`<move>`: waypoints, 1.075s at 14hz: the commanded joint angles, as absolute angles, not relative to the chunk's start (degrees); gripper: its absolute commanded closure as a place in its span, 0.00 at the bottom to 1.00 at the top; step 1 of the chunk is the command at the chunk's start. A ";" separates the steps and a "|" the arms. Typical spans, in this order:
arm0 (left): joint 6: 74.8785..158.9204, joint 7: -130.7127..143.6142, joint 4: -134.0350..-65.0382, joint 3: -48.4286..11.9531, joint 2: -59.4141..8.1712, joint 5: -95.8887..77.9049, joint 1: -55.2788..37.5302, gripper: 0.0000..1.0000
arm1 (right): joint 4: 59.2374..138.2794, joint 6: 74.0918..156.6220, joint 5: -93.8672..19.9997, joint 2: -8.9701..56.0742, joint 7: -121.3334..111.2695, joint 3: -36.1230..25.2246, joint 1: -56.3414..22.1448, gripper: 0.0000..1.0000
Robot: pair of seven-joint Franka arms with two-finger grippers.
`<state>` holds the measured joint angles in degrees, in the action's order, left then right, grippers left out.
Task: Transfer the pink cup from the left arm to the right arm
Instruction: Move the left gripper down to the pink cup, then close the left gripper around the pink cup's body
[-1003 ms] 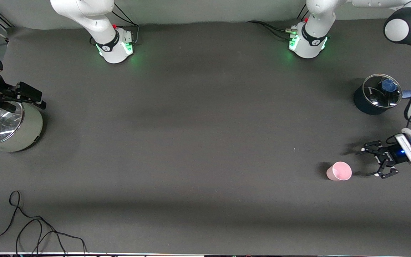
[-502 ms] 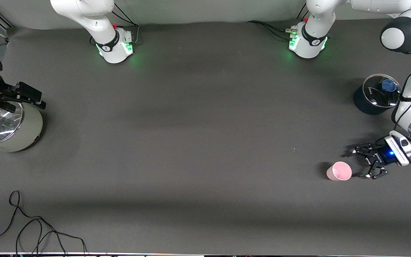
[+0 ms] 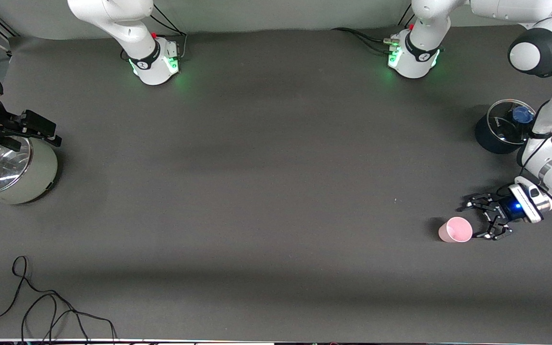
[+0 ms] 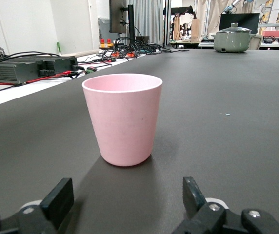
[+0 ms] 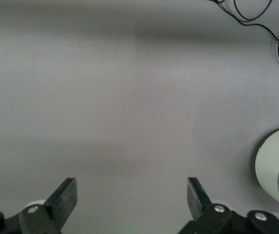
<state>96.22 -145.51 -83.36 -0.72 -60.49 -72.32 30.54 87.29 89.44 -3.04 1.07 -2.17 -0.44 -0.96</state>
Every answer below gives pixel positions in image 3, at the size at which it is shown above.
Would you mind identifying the black cables at left arm base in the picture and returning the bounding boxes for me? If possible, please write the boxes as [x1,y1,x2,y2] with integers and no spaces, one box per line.
[331,27,397,54]

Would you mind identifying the thin black cable on table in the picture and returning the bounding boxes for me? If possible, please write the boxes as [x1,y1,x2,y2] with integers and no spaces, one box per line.
[0,255,118,344]

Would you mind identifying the black cables at arm base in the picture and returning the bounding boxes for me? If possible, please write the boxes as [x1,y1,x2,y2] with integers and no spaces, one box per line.
[150,4,188,60]
[331,27,397,54]

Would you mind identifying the pink plastic cup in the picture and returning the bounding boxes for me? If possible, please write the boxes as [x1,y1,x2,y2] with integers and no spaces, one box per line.
[438,217,473,243]

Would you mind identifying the glass lid with blue knob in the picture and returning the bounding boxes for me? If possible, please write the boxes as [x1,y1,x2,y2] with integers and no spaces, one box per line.
[487,99,538,144]

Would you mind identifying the pale green pot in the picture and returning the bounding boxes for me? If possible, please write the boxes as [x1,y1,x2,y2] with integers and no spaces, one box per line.
[0,137,59,207]

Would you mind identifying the black cables at right arm base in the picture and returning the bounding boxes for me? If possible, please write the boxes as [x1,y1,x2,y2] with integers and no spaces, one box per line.
[150,4,188,60]

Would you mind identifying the dark blue saucepan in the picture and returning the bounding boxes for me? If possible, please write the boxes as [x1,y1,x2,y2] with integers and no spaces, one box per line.
[475,99,540,155]

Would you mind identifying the glass lid with steel rim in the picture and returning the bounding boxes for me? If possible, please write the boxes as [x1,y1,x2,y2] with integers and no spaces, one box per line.
[0,137,33,195]

